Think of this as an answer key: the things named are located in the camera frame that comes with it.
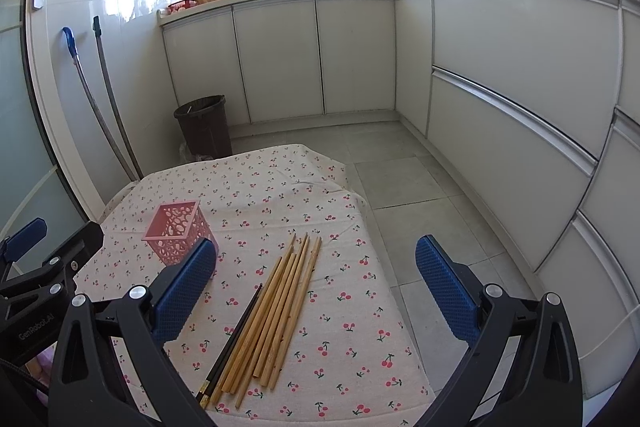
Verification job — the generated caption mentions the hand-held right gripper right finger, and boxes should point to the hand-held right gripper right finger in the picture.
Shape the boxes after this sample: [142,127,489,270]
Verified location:
[415,235,583,427]

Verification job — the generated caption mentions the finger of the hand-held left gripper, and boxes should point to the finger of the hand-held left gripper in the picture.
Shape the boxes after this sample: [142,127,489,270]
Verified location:
[0,223,105,308]
[0,218,47,283]

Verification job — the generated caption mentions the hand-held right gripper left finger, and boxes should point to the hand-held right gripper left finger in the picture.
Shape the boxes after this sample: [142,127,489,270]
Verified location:
[47,237,221,427]

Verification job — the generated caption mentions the pink perforated utensil holder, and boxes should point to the pink perforated utensil holder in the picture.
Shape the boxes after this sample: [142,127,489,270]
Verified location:
[142,200,220,267]

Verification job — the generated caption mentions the black chopstick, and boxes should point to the black chopstick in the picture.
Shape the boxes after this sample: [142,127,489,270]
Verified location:
[197,283,264,403]
[201,289,262,408]

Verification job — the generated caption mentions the bundle of wooden chopsticks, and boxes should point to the bundle of wooden chopsticks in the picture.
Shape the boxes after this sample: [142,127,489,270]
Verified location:
[209,233,323,409]

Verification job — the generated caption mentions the pink cloth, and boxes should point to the pink cloth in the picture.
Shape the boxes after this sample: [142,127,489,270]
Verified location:
[27,346,55,380]

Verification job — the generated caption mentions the frosted glass door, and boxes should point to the frosted glass door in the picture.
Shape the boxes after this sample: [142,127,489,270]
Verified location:
[0,0,101,248]

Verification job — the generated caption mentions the clear plastic bag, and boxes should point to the clear plastic bag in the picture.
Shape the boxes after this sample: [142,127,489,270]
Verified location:
[178,142,211,164]

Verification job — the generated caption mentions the cherry print tablecloth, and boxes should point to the cherry print tablecloth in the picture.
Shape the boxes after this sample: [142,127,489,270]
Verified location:
[75,143,436,427]

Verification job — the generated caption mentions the brown trash bin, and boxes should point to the brown trash bin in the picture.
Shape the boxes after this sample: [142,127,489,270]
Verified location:
[173,95,232,159]

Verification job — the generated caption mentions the white kitchen cabinets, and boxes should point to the white kitchen cabinets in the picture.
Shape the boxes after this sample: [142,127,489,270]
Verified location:
[159,0,640,403]

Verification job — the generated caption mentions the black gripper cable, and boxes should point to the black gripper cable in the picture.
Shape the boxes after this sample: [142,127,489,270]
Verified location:
[0,358,51,400]

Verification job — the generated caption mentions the grey black tipped broom handle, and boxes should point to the grey black tipped broom handle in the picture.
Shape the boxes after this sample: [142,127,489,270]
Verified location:
[93,15,144,182]

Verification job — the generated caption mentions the blue grip mop handle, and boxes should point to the blue grip mop handle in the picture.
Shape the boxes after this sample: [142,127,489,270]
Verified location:
[61,27,132,180]

